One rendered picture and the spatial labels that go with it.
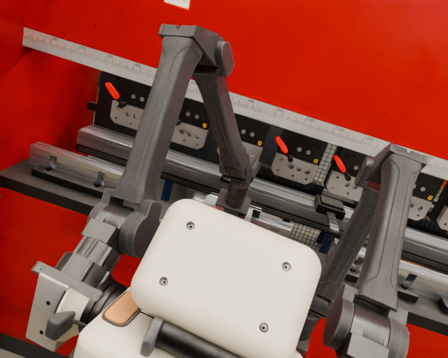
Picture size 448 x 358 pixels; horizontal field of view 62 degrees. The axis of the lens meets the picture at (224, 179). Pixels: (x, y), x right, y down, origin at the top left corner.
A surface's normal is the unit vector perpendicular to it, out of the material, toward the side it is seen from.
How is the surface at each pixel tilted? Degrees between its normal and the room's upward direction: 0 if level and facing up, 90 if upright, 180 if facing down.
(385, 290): 36
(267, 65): 90
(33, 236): 90
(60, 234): 90
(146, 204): 64
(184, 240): 48
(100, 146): 90
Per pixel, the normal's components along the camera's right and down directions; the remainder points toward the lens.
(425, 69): -0.15, 0.35
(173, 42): -0.36, -0.21
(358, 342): 0.07, -0.51
